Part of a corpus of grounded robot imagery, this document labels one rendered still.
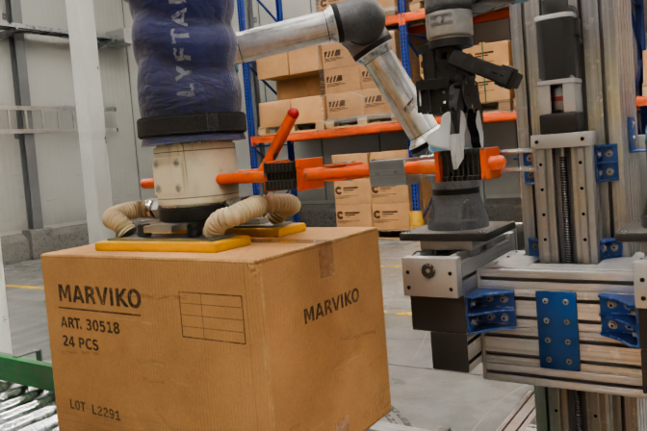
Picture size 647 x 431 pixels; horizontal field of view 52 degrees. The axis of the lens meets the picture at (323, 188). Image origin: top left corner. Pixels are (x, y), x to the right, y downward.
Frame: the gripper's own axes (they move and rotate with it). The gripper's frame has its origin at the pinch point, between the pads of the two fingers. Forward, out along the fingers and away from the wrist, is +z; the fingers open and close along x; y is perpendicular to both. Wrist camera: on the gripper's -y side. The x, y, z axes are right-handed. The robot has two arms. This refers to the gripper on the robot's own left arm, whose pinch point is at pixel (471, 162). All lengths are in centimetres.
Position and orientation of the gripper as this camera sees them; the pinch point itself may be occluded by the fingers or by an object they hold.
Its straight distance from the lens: 111.6
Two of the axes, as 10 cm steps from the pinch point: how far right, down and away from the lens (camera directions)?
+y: -8.4, 0.4, 5.4
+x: -5.4, 0.9, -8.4
